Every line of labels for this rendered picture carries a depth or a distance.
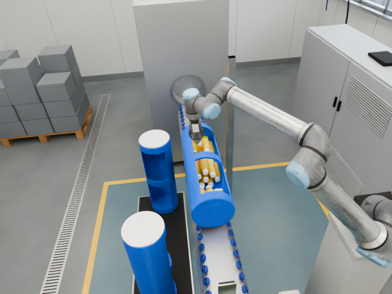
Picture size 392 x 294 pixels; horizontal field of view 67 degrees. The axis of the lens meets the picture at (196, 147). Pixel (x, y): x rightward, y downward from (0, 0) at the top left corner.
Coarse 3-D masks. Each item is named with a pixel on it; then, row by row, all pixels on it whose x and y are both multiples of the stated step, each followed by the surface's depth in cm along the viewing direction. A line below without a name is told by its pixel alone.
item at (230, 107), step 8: (232, 56) 239; (232, 64) 238; (232, 72) 243; (232, 104) 261; (232, 112) 266; (232, 120) 271; (232, 128) 276; (232, 136) 282; (232, 144) 288; (232, 152) 294; (232, 160) 301; (232, 168) 307
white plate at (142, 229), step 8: (136, 216) 198; (144, 216) 197; (152, 216) 197; (160, 216) 197; (128, 224) 193; (136, 224) 193; (144, 224) 192; (152, 224) 192; (160, 224) 192; (128, 232) 188; (136, 232) 188; (144, 232) 187; (152, 232) 187; (160, 232) 187; (128, 240) 183; (136, 240) 183; (144, 240) 182; (152, 240) 182
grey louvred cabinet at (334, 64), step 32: (320, 32) 352; (352, 32) 347; (320, 64) 344; (352, 64) 283; (320, 96) 352; (352, 96) 288; (384, 96) 245; (352, 128) 294; (384, 128) 248; (352, 160) 300; (384, 160) 253; (352, 192) 306
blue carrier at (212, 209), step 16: (208, 128) 247; (192, 160) 214; (192, 176) 203; (224, 176) 217; (192, 192) 193; (208, 192) 185; (224, 192) 187; (192, 208) 186; (208, 208) 185; (224, 208) 187; (208, 224) 195
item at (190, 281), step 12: (180, 192) 335; (144, 204) 324; (180, 204) 321; (168, 216) 308; (180, 216) 308; (168, 228) 297; (180, 228) 296; (168, 240) 285; (180, 240) 285; (168, 252) 275; (180, 252) 275; (180, 264) 265; (180, 276) 256; (192, 276) 256; (132, 288) 250; (180, 288) 248; (192, 288) 247
